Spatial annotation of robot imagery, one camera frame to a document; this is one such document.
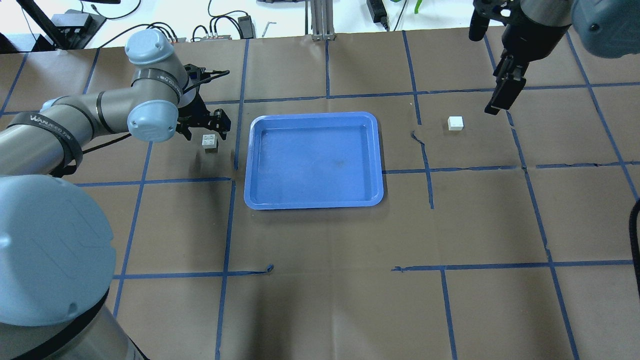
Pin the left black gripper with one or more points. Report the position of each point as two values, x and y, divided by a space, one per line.
196 114

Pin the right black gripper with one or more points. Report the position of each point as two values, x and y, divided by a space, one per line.
525 37

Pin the white block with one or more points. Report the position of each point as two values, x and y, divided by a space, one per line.
210 143
455 123

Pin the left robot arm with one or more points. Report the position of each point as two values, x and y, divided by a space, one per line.
57 260

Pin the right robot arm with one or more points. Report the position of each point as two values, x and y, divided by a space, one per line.
608 29

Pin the blue plastic tray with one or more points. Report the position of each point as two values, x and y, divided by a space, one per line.
314 160

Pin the black power adapter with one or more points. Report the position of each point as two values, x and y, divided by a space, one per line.
378 13

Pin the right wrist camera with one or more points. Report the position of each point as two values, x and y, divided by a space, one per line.
484 11

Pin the aluminium frame post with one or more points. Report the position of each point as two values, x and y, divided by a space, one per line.
322 20

